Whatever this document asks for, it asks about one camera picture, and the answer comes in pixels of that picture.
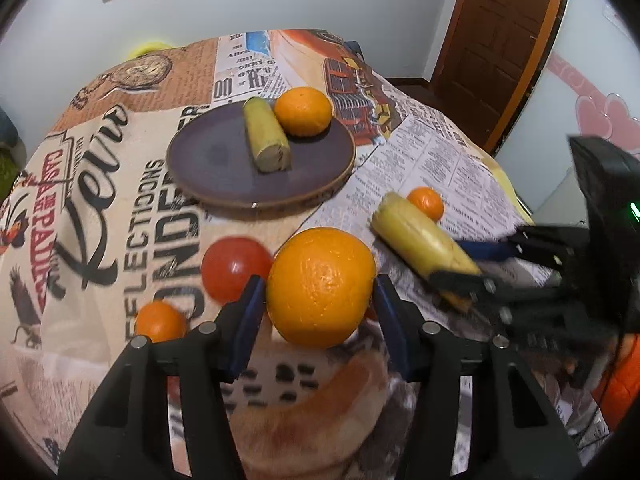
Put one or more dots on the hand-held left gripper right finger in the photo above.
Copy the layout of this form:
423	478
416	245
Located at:
391	327

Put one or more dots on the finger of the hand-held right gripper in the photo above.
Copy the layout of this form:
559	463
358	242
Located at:
457	280
487	251

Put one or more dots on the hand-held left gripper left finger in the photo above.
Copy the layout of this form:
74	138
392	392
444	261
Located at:
251	317

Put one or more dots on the yellow banana piece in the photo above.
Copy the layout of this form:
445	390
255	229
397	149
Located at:
265	135
417	237

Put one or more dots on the large orange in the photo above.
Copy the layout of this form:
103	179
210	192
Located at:
322	287

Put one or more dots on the dark purple plate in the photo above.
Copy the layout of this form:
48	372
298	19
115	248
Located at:
220	160

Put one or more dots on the red tomato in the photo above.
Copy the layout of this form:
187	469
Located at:
230	267

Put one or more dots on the small mandarin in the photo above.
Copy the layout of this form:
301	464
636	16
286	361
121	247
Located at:
159	322
426	203

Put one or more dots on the orange cloth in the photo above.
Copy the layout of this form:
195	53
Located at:
622	380

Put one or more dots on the printed tablecloth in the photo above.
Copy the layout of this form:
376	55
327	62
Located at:
125	185

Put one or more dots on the brown wooden door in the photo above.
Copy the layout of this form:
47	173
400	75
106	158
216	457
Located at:
500	45

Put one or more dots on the medium orange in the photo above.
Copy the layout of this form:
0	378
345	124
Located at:
303	111

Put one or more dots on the green object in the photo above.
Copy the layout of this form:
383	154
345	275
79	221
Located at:
9	170

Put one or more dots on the yellow object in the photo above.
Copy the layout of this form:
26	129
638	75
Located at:
149	47

